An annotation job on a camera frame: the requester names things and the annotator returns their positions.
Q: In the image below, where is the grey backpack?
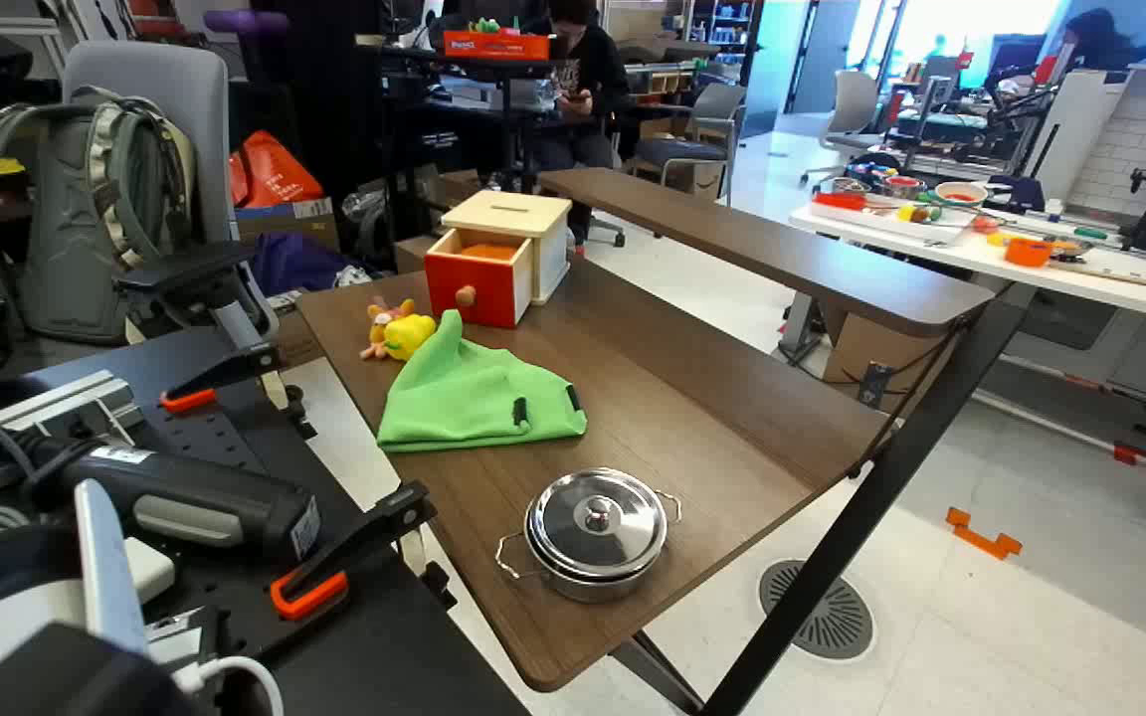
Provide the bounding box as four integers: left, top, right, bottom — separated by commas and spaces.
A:
0, 86, 193, 341

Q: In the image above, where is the black orange clamp rear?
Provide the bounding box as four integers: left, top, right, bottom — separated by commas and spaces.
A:
159, 350, 273, 418

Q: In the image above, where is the cream wooden drawer box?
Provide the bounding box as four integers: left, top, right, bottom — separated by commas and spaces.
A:
443, 189, 571, 304

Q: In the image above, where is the person in black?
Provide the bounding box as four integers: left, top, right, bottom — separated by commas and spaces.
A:
529, 0, 630, 171

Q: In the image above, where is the round floor drain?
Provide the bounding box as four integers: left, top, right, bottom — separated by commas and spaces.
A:
760, 562, 876, 659

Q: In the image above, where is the black orange clamp front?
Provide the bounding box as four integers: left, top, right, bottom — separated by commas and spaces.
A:
266, 480, 432, 622

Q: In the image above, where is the grey office chair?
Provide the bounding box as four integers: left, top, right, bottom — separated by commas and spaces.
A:
65, 38, 277, 350

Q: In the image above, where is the black table leg frame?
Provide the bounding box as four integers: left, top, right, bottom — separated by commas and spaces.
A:
614, 288, 1036, 716

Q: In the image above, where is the green cloth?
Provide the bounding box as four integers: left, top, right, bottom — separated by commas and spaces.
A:
379, 309, 589, 453

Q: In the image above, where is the orange drawer with knob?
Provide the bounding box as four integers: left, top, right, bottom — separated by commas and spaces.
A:
423, 232, 534, 325

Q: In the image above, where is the white work table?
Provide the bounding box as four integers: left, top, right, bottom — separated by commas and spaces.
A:
791, 196, 1146, 314

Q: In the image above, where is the black orange clamp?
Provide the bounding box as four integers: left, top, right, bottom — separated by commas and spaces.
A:
266, 480, 432, 622
159, 350, 273, 418

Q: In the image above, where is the orange bin on desk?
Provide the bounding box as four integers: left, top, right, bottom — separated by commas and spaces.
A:
443, 32, 550, 62

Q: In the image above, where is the stainless steel lidded pot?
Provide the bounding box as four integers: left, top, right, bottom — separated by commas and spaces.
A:
517, 467, 676, 599

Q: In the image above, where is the black handheld device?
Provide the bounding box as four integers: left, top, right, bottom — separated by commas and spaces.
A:
27, 447, 322, 562

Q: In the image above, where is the orange bag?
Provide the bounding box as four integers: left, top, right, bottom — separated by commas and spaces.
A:
226, 130, 322, 207

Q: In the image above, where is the orange floor bracket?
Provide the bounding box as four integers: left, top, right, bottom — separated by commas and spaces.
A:
948, 504, 1021, 562

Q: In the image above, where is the cardboard box under table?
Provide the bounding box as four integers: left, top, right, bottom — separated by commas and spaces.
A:
825, 314, 944, 403

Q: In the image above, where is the yellow plush toy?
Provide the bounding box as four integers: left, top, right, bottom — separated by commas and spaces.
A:
362, 298, 439, 361

